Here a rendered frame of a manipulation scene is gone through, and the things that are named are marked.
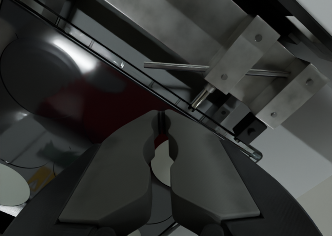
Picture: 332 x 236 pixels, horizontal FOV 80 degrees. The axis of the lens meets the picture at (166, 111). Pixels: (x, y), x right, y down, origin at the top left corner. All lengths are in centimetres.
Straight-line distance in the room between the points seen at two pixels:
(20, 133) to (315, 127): 47
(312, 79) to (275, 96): 4
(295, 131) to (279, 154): 5
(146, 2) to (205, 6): 6
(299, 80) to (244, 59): 7
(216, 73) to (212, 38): 4
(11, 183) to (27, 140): 10
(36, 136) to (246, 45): 29
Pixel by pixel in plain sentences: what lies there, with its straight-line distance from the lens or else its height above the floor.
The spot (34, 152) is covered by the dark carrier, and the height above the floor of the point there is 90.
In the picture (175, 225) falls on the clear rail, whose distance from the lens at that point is 41.
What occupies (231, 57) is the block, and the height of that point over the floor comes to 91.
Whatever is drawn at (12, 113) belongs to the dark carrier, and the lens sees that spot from 33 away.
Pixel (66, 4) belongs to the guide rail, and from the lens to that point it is 31.
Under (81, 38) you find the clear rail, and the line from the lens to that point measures 24.
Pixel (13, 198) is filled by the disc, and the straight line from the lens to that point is 45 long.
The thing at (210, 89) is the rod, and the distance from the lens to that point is 24.
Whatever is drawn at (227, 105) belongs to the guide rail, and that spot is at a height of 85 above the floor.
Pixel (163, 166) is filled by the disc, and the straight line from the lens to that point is 30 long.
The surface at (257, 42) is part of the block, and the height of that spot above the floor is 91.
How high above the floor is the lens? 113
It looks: 63 degrees down
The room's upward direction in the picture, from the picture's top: 175 degrees counter-clockwise
